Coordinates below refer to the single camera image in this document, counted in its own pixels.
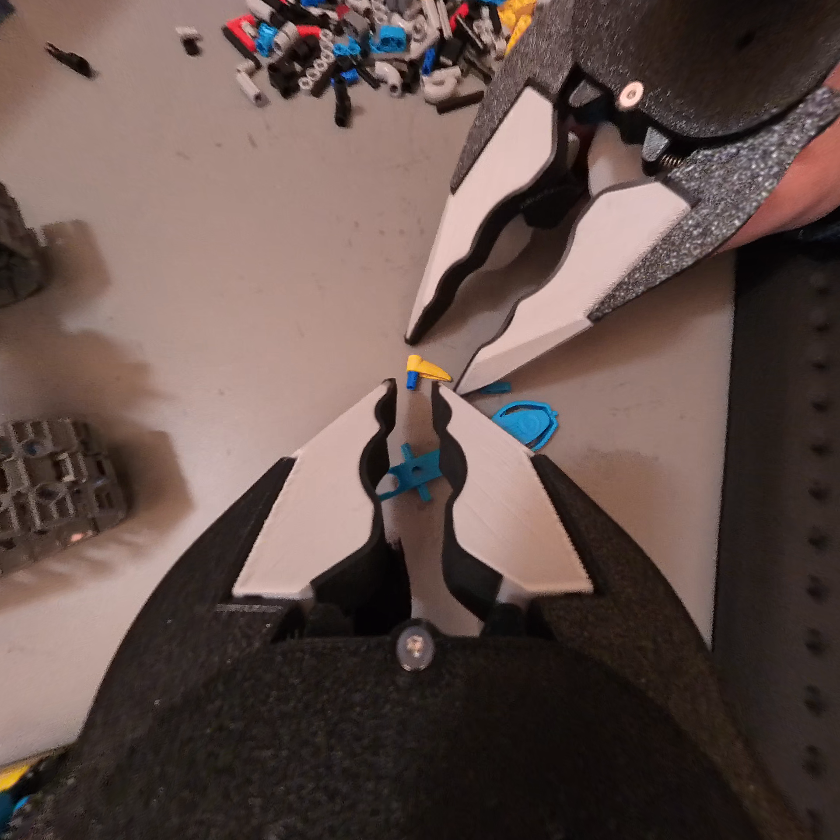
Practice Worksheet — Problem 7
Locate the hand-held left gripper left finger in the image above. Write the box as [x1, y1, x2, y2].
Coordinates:
[231, 378, 400, 601]

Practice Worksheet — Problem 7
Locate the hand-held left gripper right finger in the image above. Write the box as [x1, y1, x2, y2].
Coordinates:
[430, 382, 595, 601]

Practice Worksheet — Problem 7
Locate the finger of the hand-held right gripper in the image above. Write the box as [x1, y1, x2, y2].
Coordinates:
[453, 178, 693, 396]
[403, 84, 565, 347]

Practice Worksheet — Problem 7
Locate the yellow curved brick piece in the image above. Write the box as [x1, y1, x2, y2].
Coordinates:
[405, 354, 454, 391]

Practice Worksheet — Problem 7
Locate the pile of small brick pieces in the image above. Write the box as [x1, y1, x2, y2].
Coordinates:
[220, 0, 546, 129]

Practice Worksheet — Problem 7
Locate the grey desk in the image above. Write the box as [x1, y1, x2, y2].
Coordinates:
[0, 0, 736, 769]

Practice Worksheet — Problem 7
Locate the blue brick separator tool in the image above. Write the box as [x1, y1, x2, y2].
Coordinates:
[377, 400, 560, 505]

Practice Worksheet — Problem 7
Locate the blue grey tracked toy robot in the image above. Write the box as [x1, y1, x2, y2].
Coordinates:
[0, 184, 129, 578]

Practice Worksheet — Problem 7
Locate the small blue motor assembly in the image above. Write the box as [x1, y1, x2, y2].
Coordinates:
[0, 755, 50, 837]

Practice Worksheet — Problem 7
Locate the long black brick piece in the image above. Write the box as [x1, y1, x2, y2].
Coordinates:
[45, 42, 98, 78]

